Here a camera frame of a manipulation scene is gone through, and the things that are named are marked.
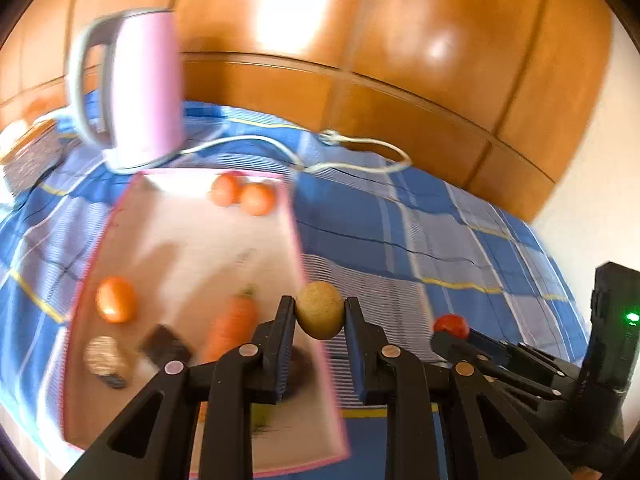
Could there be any red tomato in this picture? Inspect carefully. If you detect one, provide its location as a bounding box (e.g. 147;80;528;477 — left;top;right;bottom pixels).
433;313;471;340

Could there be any dark eggplant piece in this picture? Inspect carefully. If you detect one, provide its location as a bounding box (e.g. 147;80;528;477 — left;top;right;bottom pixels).
139;324;193;368

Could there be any dark brown avocado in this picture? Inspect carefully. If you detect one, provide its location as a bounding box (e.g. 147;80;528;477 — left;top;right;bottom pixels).
283;346;314;400

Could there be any orange carrot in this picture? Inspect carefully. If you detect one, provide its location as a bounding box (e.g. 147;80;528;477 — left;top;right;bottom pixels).
200;285;259;364

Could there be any orange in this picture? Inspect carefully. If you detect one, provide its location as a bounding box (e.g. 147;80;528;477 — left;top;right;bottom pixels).
96;276;138;324

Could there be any orange mandarin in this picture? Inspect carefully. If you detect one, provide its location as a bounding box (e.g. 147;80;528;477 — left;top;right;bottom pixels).
240;182;277;217
209;172;243;207

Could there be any blue plaid tablecloth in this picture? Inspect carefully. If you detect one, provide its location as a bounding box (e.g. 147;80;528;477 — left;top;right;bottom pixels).
1;101;589;463

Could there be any pink shallow tray box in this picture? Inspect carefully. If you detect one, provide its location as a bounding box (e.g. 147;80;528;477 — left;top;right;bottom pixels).
63;168;349;479

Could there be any silver tissue box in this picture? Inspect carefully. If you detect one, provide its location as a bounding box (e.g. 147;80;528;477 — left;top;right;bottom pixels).
0;118;62;207

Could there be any wooden panel wardrobe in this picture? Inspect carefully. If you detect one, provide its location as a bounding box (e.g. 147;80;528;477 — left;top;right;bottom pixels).
1;0;613;221

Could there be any pink electric kettle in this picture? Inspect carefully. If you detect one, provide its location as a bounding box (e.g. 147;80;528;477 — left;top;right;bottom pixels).
66;9;186;174

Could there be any white power cable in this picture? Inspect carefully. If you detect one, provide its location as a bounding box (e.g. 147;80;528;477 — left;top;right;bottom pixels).
177;129;414;176

